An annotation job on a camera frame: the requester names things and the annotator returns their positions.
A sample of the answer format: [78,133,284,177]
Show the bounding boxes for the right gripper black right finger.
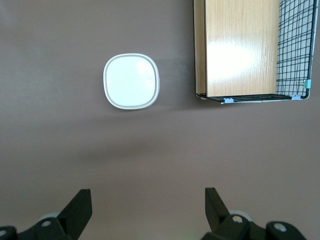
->
[203,186,307,240]

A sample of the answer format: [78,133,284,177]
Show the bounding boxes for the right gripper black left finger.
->
[0,189,93,240]

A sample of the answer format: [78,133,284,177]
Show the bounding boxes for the white rounded trash can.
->
[102,52,161,111]

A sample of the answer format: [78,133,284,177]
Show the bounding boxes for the brown table cloth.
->
[0,0,320,240]

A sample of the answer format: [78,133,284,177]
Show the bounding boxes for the light wooden box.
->
[193,0,281,99]

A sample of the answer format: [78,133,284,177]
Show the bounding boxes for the black wire grid rack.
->
[196,0,316,104]

